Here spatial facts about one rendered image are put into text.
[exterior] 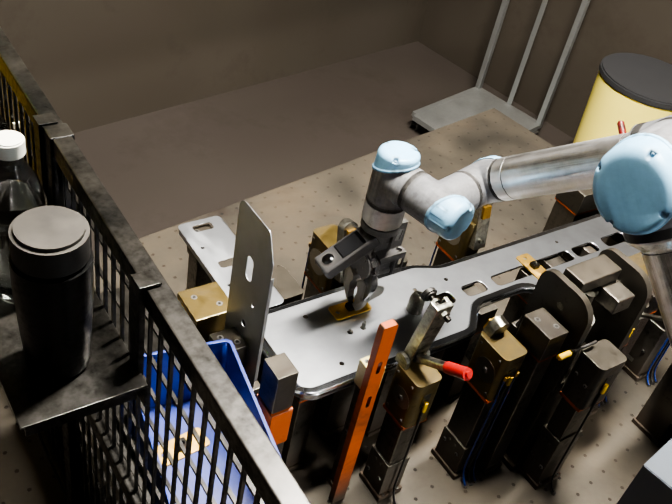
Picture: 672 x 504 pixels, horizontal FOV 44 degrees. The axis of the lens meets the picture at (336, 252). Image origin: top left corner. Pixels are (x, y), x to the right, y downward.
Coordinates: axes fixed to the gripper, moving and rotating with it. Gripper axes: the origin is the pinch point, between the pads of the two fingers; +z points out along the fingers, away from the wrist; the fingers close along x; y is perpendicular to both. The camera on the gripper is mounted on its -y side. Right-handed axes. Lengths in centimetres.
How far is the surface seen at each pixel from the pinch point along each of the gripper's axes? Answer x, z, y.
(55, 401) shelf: -32, -40, -67
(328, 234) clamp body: 17.3, -2.4, 5.1
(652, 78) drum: 90, 32, 222
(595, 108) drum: 98, 48, 203
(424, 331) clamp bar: -21.2, -13.0, -1.9
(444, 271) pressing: 1.9, 2.1, 26.1
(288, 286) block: 12.4, 4.2, -6.4
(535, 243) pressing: 1, 2, 53
